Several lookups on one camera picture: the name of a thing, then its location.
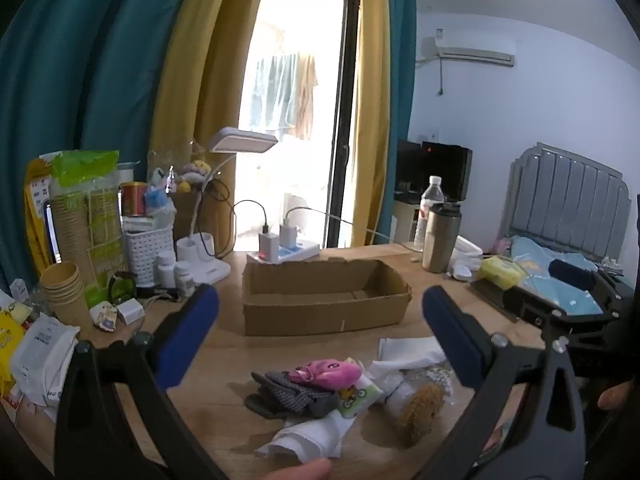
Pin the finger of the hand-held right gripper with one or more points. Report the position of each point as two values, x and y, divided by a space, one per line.
492 297
570 274

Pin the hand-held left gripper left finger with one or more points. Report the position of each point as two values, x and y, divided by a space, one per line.
187 332

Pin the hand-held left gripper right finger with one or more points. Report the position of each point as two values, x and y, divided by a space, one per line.
450 340

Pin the bag of cotton swabs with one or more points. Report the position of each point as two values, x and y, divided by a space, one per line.
425 377

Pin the brown plush toy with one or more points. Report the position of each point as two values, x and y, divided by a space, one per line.
420 412

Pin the white cartoon print cloth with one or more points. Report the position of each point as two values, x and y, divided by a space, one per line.
356 397

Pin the grey knitted gloves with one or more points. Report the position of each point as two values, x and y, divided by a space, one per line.
287 397

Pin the pink plush toy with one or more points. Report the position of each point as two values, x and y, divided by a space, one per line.
327 372

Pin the person's right hand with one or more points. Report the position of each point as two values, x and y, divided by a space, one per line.
617 396

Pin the person's left hand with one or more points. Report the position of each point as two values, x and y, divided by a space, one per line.
300 471

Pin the blue blanket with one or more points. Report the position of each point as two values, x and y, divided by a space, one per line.
550 260

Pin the small white box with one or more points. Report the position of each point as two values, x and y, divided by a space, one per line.
131 311

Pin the white desk lamp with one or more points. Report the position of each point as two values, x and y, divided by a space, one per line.
205 265

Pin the grey bed headboard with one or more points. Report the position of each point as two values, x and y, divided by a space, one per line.
570 200

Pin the steel tumbler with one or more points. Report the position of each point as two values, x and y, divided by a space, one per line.
440 242

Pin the small printed pouch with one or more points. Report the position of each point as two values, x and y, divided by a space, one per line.
104 317

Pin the white plastic basket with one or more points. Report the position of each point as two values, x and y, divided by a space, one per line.
147 255

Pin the clear water bottle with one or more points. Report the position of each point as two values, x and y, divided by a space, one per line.
431 205

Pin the large white charger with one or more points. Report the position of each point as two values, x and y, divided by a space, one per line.
268 247

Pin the tall brown cardboard box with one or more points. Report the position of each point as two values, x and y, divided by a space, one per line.
187 215

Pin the white side table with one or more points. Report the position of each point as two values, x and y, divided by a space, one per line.
402 220

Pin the stack of paper cups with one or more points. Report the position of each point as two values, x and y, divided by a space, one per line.
65 292

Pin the black monitor on cabinet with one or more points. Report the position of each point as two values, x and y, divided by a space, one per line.
445 167

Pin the white power strip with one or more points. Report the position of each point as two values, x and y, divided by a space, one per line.
300 251

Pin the small white charger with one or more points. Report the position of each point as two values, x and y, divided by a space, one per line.
288 235

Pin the red can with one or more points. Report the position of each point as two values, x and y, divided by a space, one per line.
133 200

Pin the white wet wipes pack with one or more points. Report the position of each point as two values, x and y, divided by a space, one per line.
42 355

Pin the green bag of paper cups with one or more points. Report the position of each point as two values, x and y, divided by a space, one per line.
92 210

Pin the pile of small plush toys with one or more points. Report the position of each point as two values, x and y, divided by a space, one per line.
187 172

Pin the yellow snack packet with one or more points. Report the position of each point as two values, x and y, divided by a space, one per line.
7 350

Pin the yellow package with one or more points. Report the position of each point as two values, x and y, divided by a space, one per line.
37 200

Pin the yellow curtain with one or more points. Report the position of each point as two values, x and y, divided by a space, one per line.
210 60
372 85

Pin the white air conditioner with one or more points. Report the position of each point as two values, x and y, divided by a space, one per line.
470 50

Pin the hanging blue clothing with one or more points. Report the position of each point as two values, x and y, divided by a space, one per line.
272 90

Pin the hanging orange clothing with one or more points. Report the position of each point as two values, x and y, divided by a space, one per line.
306 95

